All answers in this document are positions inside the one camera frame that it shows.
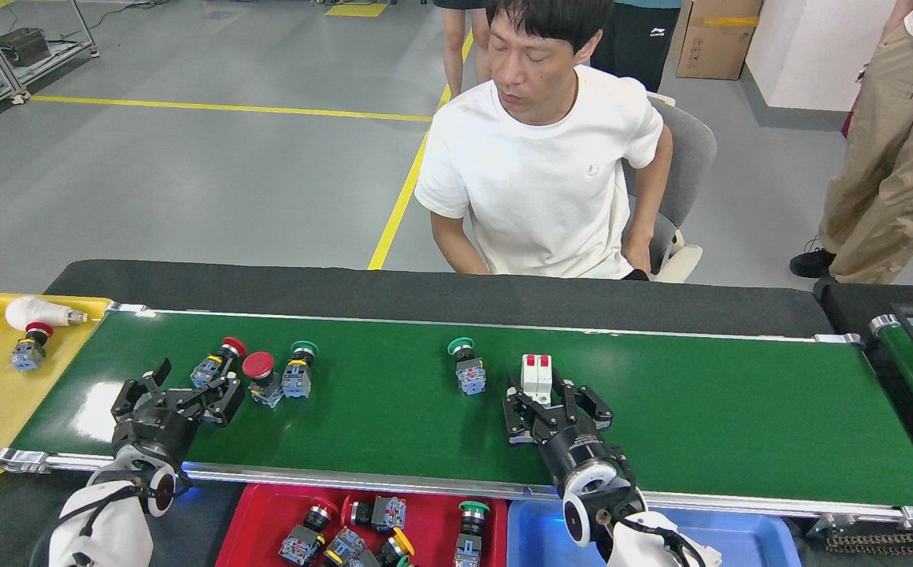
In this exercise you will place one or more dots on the seated person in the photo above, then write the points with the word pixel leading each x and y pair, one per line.
pixel 543 181

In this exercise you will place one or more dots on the metal shelf rack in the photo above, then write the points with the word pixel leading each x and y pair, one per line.
pixel 62 51

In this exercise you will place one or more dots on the person's right forearm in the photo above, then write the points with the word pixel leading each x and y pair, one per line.
pixel 456 244

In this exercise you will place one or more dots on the person's left forearm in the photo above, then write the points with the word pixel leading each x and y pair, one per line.
pixel 649 205

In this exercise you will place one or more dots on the cardboard box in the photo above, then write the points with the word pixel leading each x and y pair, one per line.
pixel 716 43

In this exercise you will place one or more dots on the red plastic bin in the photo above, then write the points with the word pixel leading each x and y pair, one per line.
pixel 432 528

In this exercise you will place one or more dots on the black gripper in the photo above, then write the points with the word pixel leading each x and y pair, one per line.
pixel 157 429
pixel 578 453

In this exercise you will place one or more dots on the grey metal box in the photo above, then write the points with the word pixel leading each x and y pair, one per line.
pixel 23 46

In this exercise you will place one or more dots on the long green conveyor belt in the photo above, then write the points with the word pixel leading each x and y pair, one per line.
pixel 700 409

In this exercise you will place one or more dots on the white circuit breaker red toggles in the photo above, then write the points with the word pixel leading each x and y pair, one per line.
pixel 536 378

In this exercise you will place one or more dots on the blue plastic bin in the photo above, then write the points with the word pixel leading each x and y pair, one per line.
pixel 740 543

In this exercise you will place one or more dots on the white light bulb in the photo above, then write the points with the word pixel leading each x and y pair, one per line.
pixel 31 311

